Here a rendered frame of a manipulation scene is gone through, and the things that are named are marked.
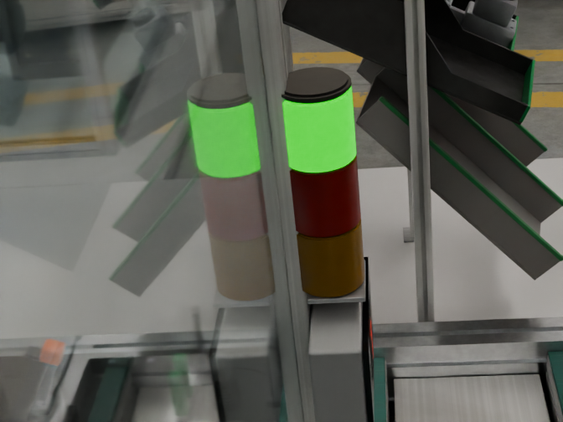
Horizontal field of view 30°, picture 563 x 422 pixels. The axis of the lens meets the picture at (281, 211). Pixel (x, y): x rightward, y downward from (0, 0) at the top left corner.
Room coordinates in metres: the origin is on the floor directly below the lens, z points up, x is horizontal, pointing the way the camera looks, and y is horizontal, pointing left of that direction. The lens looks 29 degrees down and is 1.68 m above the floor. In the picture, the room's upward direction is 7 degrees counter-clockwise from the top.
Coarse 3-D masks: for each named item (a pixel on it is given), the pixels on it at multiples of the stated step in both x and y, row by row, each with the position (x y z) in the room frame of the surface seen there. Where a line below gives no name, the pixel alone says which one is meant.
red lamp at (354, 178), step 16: (304, 176) 0.62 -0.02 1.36; (320, 176) 0.61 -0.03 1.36; (336, 176) 0.62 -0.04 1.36; (352, 176) 0.62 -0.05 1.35; (304, 192) 0.62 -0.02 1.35; (320, 192) 0.61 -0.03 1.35; (336, 192) 0.62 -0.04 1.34; (352, 192) 0.62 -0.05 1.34; (304, 208) 0.62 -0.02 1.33; (320, 208) 0.61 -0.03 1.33; (336, 208) 0.61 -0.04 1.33; (352, 208) 0.62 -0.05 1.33; (304, 224) 0.62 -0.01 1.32; (320, 224) 0.61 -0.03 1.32; (336, 224) 0.61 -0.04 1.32; (352, 224) 0.62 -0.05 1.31
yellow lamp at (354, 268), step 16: (304, 240) 0.62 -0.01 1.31; (320, 240) 0.61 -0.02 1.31; (336, 240) 0.61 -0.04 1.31; (352, 240) 0.62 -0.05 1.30; (304, 256) 0.62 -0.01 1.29; (320, 256) 0.61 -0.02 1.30; (336, 256) 0.61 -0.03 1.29; (352, 256) 0.62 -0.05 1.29; (304, 272) 0.62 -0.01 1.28; (320, 272) 0.62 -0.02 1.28; (336, 272) 0.61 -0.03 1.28; (352, 272) 0.62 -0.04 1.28; (304, 288) 0.62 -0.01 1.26; (320, 288) 0.62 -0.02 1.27; (336, 288) 0.61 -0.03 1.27; (352, 288) 0.62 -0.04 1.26
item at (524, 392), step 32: (384, 384) 0.90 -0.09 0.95; (416, 384) 0.93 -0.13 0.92; (448, 384) 0.92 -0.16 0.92; (480, 384) 0.91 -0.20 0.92; (512, 384) 0.91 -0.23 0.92; (384, 416) 0.84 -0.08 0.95; (416, 416) 0.87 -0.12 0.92; (448, 416) 0.87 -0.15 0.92; (480, 416) 0.86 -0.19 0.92; (512, 416) 0.86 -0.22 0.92; (544, 416) 0.85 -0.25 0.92
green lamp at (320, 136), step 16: (352, 96) 0.64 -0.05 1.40; (288, 112) 0.62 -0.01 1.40; (304, 112) 0.62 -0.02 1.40; (320, 112) 0.61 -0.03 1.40; (336, 112) 0.62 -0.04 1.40; (352, 112) 0.63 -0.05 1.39; (288, 128) 0.62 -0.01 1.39; (304, 128) 0.62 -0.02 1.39; (320, 128) 0.61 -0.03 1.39; (336, 128) 0.62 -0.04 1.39; (352, 128) 0.63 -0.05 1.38; (288, 144) 0.62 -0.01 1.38; (304, 144) 0.62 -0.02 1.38; (320, 144) 0.61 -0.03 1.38; (336, 144) 0.62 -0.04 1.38; (352, 144) 0.63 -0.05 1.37; (288, 160) 0.63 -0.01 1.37; (304, 160) 0.62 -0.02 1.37; (320, 160) 0.61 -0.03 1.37; (336, 160) 0.62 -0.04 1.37; (352, 160) 0.63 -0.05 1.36
